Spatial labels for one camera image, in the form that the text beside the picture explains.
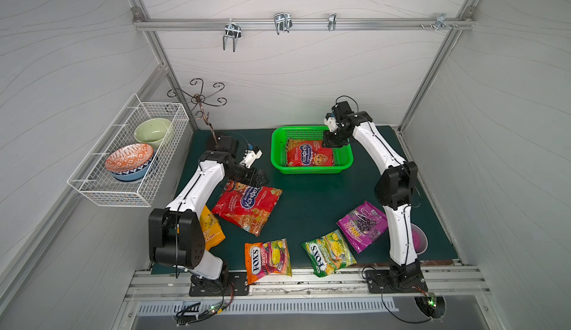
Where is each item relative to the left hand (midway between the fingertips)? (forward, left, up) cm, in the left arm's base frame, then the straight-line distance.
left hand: (259, 179), depth 84 cm
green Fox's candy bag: (-23, -26, -12) cm, 36 cm away
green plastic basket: (+18, -36, -8) cm, 41 cm away
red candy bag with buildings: (-6, +6, -11) cm, 14 cm away
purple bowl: (-18, -59, -10) cm, 62 cm away
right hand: (+19, -27, +1) cm, 33 cm away
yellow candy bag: (-16, +17, -9) cm, 25 cm away
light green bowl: (+6, +34, +20) cm, 40 cm away
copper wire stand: (+27, +26, +17) cm, 41 cm away
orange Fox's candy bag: (-25, -5, -12) cm, 28 cm away
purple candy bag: (-14, -39, -9) cm, 42 cm away
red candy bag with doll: (+21, -19, -9) cm, 30 cm away
